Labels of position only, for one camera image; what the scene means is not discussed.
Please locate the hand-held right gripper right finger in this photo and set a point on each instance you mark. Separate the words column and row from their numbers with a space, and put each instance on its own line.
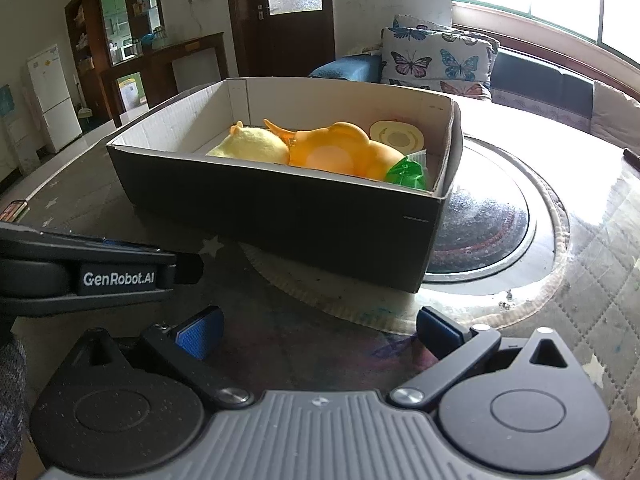
column 436, row 330

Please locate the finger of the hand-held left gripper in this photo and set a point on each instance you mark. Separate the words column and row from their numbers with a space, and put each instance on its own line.
column 189, row 268

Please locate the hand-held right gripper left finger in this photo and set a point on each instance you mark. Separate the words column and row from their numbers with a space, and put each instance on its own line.
column 200, row 332

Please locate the dark cardboard box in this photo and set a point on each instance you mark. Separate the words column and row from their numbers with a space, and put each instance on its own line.
column 275, row 220

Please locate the person's left forearm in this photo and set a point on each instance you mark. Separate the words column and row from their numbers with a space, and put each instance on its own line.
column 11, row 400

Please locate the smartphone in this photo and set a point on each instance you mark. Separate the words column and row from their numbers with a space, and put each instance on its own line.
column 12, row 211

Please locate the round black stove insert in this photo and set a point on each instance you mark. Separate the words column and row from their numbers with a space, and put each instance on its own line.
column 490, row 220

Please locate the yellow plush toy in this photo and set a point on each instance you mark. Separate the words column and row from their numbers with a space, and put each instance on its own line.
column 250, row 146

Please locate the green plastic packet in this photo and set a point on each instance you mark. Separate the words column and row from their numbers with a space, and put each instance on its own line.
column 407, row 172

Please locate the white refrigerator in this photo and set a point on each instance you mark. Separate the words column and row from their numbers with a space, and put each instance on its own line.
column 52, row 100

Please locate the orange rubber duck toy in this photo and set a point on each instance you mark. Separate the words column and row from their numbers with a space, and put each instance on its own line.
column 330, row 152

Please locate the cream round toy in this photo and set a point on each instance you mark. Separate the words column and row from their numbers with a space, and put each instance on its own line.
column 397, row 135

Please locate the dark wooden cabinet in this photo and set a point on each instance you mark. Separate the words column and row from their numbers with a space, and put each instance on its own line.
column 165, row 60

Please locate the dark wooden door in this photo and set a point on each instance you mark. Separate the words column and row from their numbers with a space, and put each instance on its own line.
column 295, row 40

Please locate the blue cushion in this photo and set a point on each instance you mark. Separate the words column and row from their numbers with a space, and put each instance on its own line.
column 345, row 67

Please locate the dark flat object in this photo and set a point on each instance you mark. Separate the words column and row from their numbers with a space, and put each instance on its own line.
column 632, row 158

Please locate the butterfly print cushion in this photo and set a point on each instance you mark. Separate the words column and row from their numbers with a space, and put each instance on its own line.
column 425, row 24
column 430, row 62

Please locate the dark sofa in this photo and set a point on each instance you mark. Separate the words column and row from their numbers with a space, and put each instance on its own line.
column 540, row 77

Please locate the white quilted sofa cover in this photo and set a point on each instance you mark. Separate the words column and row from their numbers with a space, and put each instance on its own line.
column 617, row 107

